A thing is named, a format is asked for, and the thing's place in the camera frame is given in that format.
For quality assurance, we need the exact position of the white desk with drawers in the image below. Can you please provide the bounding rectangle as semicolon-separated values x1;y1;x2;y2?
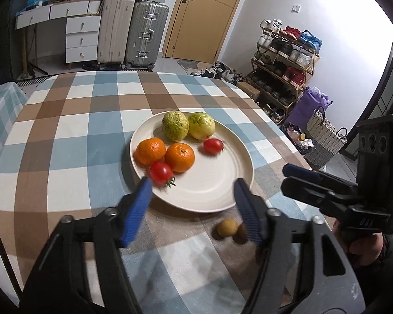
16;0;103;71

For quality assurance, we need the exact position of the wooden shoe rack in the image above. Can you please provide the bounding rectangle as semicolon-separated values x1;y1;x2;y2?
249;28;321;118

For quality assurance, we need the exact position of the woven white grey basket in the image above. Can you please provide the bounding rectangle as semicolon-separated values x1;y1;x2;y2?
304;105;348;171

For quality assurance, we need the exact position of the cream round plate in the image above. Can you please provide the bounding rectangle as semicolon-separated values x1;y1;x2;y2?
129;110;254;213

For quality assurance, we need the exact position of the grey doormat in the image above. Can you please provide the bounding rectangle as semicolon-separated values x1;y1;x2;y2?
177;59;200;72

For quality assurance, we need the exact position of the silver suitcase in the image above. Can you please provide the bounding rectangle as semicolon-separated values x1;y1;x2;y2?
124;2;170;71

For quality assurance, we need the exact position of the brown longan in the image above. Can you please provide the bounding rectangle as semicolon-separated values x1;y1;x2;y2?
236;224;249;245
216;218;239;239

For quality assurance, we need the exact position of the bumpy green guava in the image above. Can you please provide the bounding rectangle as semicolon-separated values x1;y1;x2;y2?
161;111;189;143

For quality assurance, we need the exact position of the smooth yellow-green guava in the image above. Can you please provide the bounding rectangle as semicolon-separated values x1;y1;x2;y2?
188;112;216;140

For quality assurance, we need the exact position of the cardboard box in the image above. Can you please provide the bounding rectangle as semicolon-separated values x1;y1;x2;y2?
236;81;261;100

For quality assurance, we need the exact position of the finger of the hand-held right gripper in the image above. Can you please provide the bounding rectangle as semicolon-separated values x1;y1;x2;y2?
282;164;358;192
281;177;357;218

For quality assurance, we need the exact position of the light blue checked cloth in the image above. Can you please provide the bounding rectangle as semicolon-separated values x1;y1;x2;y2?
0;82;28;171

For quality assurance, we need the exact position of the red tomato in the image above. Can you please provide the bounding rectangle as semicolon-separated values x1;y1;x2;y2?
148;161;176;188
203;138;225;155

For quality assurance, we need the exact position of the shoe rack with shoes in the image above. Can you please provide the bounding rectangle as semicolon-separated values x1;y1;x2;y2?
250;19;323;121

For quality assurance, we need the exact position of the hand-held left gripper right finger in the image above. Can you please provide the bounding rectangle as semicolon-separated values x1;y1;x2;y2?
233;177;364;314

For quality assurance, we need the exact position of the orange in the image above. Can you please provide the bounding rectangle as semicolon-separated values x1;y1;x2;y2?
165;143;196;173
134;137;167;166

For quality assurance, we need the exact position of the purple bag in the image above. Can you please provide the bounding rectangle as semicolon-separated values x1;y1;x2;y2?
286;86;333;130

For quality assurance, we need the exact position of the brown blue checked tablecloth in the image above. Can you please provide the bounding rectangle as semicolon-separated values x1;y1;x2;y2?
0;70;318;314

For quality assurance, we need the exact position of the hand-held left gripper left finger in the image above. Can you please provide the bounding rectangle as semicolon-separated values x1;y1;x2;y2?
18;177;153;314

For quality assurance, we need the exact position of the tan wooden door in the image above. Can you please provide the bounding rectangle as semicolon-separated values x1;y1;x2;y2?
164;0;251;64

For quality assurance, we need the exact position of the person's right forearm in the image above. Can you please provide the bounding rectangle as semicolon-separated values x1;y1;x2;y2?
363;232;393;314

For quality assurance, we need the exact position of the person's right hand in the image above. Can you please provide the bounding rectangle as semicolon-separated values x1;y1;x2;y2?
333;219;386;268

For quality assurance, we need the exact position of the beige suitcase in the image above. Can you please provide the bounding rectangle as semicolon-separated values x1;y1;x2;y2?
96;0;135;69

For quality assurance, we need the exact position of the pile of sneakers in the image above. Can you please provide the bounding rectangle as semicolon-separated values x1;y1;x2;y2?
192;61;249;84

